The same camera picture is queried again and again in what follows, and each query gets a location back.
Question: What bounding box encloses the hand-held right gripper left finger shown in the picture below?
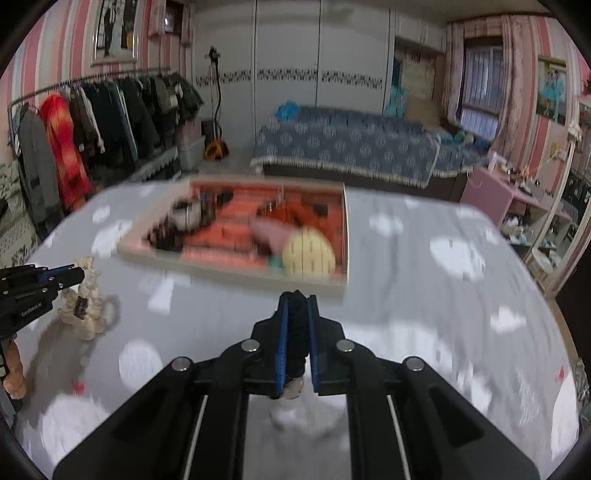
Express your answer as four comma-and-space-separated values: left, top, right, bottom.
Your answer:
53, 295, 291, 480

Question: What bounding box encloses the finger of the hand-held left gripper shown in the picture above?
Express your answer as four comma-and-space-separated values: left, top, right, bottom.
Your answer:
44, 268, 87, 292
39, 264, 77, 281

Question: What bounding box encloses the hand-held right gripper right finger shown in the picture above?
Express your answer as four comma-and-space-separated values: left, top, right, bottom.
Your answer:
307, 295, 541, 480

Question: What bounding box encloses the cream scrunchie with bow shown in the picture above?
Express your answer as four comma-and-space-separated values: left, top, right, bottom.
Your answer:
58, 256, 118, 341

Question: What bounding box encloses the beige jewelry tray orange lining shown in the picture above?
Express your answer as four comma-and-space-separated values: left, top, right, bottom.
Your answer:
117, 175, 352, 298

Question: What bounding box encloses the black hair claw clip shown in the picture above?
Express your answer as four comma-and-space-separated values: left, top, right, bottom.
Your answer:
147, 224, 185, 252

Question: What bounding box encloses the watch with beige band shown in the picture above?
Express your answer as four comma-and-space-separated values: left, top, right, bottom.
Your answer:
168, 198, 208, 229

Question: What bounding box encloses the person's left hand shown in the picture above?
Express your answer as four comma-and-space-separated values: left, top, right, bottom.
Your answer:
2, 340, 25, 400

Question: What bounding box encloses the row of hanging clothes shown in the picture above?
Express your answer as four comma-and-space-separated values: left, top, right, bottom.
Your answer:
9, 71, 204, 232

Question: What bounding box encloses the metal clothes rack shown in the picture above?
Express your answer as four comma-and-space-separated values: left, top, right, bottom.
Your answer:
7, 67, 171, 116

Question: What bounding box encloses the garment steamer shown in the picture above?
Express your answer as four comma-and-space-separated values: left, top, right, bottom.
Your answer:
203, 45, 232, 161

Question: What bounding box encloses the bed with blue patterned cover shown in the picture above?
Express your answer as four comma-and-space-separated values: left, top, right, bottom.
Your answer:
249, 104, 490, 190

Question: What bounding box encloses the pink desk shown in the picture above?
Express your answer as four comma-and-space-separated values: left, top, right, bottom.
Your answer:
462, 166, 573, 232

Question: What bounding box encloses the teal hanging cloth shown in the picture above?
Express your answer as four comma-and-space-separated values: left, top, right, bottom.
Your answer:
383, 58, 409, 118

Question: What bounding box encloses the white framed mirror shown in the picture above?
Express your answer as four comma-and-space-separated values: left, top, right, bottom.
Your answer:
531, 99, 591, 296

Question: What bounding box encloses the white wardrobe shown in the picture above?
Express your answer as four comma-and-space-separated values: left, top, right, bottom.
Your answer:
191, 0, 398, 153

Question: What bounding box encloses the window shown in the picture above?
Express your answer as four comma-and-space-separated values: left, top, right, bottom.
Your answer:
459, 39, 504, 139

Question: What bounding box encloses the pink striped curtain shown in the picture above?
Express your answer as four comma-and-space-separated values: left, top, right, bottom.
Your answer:
496, 14, 541, 162

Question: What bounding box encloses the framed wall poster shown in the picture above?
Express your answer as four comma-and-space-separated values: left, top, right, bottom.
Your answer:
90, 0, 139, 65

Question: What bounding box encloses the teal figure wall poster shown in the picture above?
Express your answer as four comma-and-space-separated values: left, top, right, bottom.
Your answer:
536, 55, 568, 125

